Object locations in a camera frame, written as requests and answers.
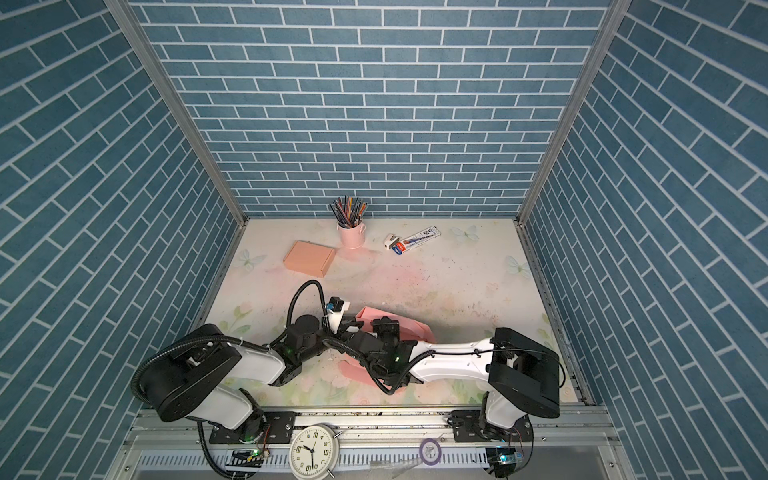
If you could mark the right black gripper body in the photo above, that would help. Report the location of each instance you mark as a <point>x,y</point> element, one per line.
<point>387,334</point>

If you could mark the pink paper box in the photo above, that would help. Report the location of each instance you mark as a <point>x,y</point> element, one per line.
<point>410,329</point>

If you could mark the orange paper box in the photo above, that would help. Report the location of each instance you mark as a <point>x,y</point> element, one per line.
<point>309,258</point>

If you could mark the toothpaste tube packet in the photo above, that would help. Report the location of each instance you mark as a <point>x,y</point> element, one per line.
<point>416,240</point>

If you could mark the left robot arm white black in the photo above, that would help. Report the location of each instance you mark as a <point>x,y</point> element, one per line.
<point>188,378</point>

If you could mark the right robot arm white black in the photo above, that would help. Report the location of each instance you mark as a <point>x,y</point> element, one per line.
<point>523,376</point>

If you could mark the purple tape roll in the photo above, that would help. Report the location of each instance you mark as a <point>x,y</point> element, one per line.
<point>430,452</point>

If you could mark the pink pencil cup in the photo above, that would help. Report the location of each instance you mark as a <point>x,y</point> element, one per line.
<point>352,237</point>

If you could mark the white alarm clock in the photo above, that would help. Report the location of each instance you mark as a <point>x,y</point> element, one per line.
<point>314,453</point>

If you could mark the left circuit board green led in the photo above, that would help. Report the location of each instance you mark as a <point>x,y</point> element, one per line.
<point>245,458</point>

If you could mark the circuit board green led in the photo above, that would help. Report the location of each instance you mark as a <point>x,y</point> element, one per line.
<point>245,458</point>
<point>502,462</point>

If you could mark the coloured pencils bunch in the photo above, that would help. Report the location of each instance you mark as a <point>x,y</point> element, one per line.
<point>348,211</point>

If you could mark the right circuit board green led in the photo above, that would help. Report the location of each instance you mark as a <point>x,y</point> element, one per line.
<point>502,462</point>

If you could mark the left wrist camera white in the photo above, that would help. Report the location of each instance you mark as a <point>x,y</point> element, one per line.
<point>336,308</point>

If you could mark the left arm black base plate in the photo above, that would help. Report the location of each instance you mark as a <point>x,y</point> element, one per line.
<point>272,427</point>

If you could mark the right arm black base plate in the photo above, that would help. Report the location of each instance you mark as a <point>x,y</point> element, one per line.
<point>470,426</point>

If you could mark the aluminium front rail frame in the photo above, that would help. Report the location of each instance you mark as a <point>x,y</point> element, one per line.
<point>582,436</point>

